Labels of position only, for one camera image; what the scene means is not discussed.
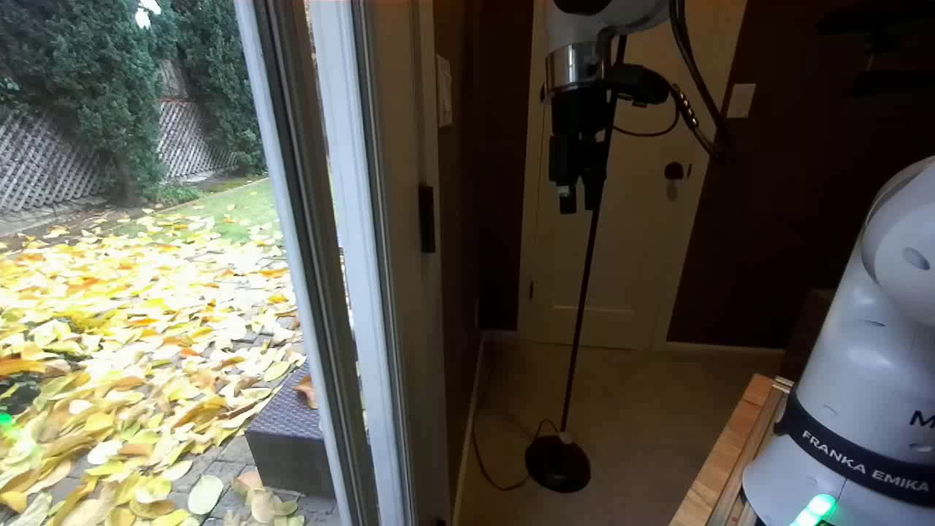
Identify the black floor lamp stand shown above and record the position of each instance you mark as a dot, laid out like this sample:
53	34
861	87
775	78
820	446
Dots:
559	464

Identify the white interior door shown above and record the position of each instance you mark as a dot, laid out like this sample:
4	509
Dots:
644	232

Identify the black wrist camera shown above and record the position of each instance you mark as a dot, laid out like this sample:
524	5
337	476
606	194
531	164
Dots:
638	87

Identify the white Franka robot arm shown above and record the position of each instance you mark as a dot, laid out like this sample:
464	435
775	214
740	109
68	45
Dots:
854	442

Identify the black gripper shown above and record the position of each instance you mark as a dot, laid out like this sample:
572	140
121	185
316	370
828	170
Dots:
581	144

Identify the wooden table edge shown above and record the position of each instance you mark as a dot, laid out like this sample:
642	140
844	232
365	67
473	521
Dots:
718	489

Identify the white wall light switch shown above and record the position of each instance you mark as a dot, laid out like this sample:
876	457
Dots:
740	100

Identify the white switch plate left wall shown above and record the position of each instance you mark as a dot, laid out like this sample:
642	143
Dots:
442	91

